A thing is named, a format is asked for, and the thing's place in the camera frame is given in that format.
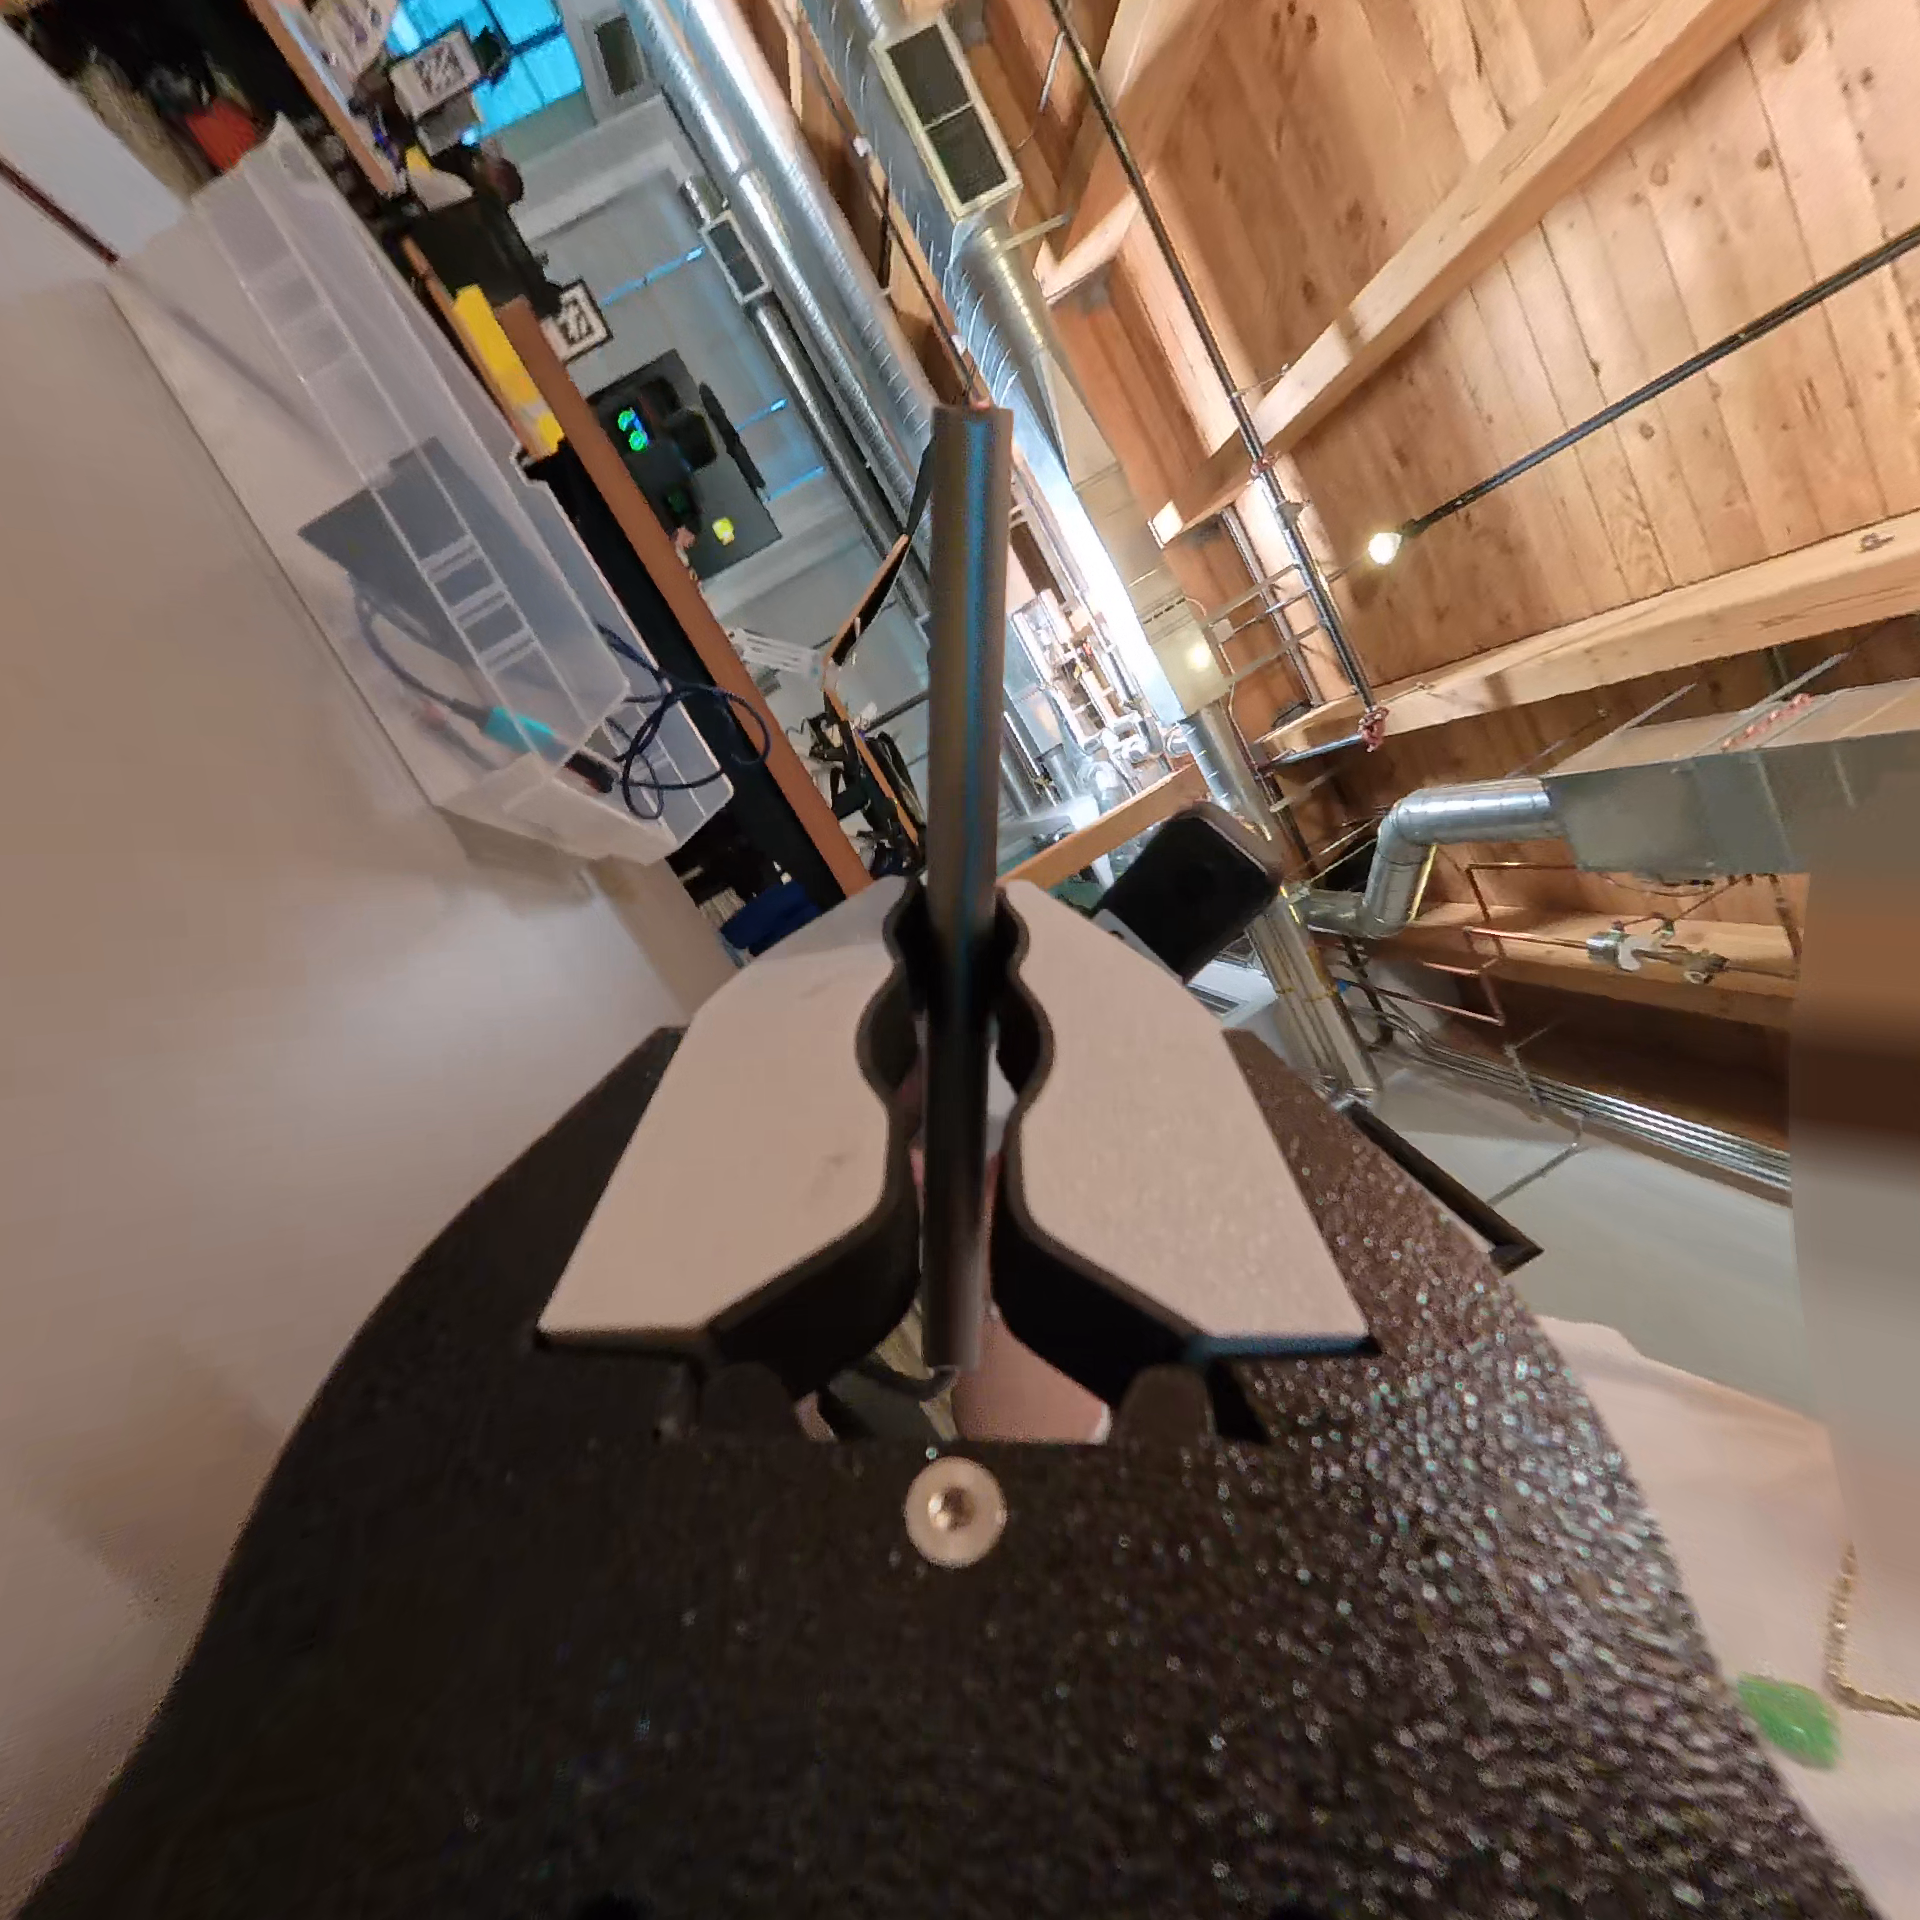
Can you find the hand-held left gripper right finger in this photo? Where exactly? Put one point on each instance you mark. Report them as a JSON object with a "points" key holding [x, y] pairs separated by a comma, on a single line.
{"points": [[1186, 1184]]}

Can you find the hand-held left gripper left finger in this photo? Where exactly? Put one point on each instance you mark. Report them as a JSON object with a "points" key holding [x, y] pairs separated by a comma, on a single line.
{"points": [[735, 1184]]}

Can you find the grey usb hub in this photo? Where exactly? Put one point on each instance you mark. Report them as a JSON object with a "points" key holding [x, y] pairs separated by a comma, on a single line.
{"points": [[962, 751]]}

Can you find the clear plastic bin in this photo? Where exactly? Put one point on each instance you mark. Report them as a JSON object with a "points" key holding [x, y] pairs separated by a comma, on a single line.
{"points": [[270, 300]]}

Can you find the black framed sign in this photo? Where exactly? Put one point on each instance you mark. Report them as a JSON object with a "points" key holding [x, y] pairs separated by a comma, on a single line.
{"points": [[1441, 1184]]}

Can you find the black office chair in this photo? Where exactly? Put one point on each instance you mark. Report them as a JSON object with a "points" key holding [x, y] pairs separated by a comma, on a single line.
{"points": [[1194, 892]]}

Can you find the small yellow bin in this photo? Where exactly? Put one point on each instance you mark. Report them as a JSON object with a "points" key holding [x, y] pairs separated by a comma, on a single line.
{"points": [[495, 353]]}

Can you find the black white tag sign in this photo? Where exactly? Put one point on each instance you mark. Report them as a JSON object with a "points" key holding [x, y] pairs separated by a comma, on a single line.
{"points": [[443, 66], [575, 320]]}

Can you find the silver elbow duct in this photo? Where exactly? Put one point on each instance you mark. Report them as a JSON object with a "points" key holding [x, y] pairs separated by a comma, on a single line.
{"points": [[1441, 825]]}

